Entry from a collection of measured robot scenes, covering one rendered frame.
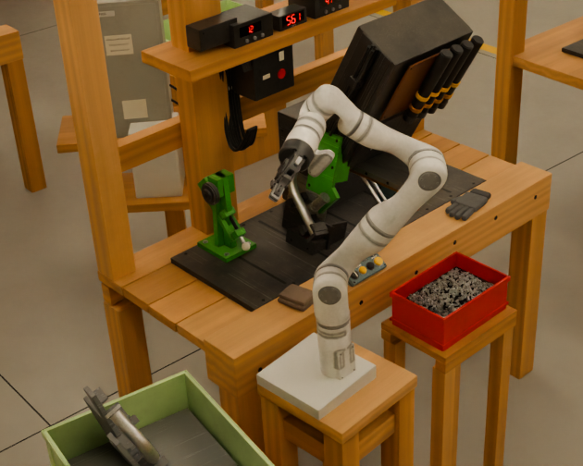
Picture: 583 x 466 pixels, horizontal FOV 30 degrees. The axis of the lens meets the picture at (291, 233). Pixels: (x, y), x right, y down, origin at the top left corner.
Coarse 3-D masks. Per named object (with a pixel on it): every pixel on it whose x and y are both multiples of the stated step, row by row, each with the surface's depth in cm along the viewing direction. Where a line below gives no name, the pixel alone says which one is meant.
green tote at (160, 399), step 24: (168, 384) 287; (192, 384) 285; (144, 408) 286; (168, 408) 291; (192, 408) 292; (216, 408) 276; (48, 432) 272; (72, 432) 276; (96, 432) 280; (216, 432) 282; (240, 432) 267; (72, 456) 279; (240, 456) 272; (264, 456) 260
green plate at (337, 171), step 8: (328, 136) 339; (336, 136) 337; (320, 144) 342; (328, 144) 340; (336, 144) 337; (336, 152) 338; (336, 160) 338; (328, 168) 341; (336, 168) 339; (344, 168) 344; (320, 176) 344; (328, 176) 342; (336, 176) 341; (344, 176) 346; (312, 184) 348; (320, 184) 345; (328, 184) 342; (320, 192) 345
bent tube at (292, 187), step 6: (294, 180) 350; (288, 186) 351; (294, 186) 350; (294, 192) 350; (294, 198) 350; (300, 198) 350; (300, 204) 349; (300, 210) 348; (306, 210) 348; (306, 216) 347; (306, 222) 347; (312, 222) 347
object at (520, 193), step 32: (512, 192) 376; (544, 192) 388; (416, 224) 361; (448, 224) 360; (480, 224) 366; (512, 224) 380; (384, 256) 344; (416, 256) 347; (352, 288) 330; (384, 288) 341; (256, 320) 318; (288, 320) 317; (352, 320) 335; (224, 352) 305; (256, 352) 308; (224, 384) 312; (256, 384) 314
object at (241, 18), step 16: (288, 0) 356; (304, 0) 350; (320, 0) 348; (336, 0) 353; (240, 16) 334; (256, 16) 333; (320, 16) 351; (240, 32) 330; (256, 32) 334; (272, 32) 339
